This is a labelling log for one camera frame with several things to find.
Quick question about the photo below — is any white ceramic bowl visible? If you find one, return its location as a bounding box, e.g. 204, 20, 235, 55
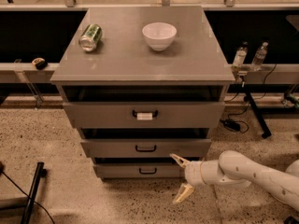
142, 22, 177, 51

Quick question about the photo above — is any grey drawer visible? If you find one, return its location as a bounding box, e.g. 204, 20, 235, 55
93, 163, 184, 179
81, 139, 211, 158
64, 102, 224, 128

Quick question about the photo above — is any left clear water bottle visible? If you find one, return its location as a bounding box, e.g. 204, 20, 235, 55
232, 41, 248, 70

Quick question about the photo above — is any green soda can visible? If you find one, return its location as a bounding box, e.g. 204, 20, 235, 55
78, 23, 102, 52

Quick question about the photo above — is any yellow black tape measure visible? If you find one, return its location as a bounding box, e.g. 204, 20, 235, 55
32, 58, 48, 70

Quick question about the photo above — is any clear water bottle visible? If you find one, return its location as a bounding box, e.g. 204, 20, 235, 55
251, 42, 268, 71
232, 41, 248, 70

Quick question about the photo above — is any black stand leg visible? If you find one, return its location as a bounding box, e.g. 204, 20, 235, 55
243, 87, 272, 139

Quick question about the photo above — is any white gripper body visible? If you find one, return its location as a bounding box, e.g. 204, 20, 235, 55
185, 161, 205, 187

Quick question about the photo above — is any black pole left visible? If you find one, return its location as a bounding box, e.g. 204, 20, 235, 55
21, 162, 47, 224

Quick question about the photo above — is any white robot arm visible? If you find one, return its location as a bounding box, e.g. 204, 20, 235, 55
170, 150, 299, 211

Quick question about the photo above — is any black cable left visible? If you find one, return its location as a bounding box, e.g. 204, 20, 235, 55
0, 170, 56, 224

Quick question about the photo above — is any grey bottom drawer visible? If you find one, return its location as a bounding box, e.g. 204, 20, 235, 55
93, 163, 184, 179

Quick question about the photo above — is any black power adapter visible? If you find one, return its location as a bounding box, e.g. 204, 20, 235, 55
221, 119, 240, 132

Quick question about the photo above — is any right clear water bottle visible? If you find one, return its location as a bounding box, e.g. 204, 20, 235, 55
251, 42, 268, 71

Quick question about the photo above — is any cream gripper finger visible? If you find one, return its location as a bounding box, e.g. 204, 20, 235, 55
173, 183, 194, 204
170, 153, 189, 168

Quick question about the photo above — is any grey drawer cabinet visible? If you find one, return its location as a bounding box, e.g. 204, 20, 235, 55
50, 5, 236, 180

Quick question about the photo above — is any grey top drawer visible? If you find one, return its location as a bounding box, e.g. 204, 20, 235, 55
64, 102, 224, 128

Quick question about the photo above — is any grey middle drawer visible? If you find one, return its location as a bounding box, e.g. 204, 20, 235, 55
81, 139, 211, 158

